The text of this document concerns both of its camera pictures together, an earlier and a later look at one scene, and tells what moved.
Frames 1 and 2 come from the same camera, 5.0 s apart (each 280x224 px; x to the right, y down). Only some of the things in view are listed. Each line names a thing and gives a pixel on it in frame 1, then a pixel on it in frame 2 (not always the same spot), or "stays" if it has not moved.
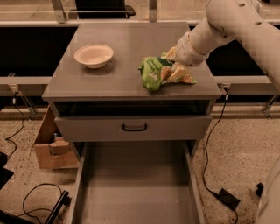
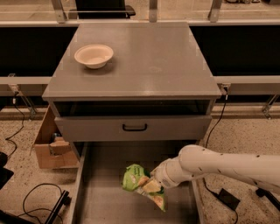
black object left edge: (5, 174) stays
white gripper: (185, 52) → (161, 175)
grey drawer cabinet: (97, 94) stays
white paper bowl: (94, 56) stays
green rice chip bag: (155, 71) → (130, 178)
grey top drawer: (136, 128) stays
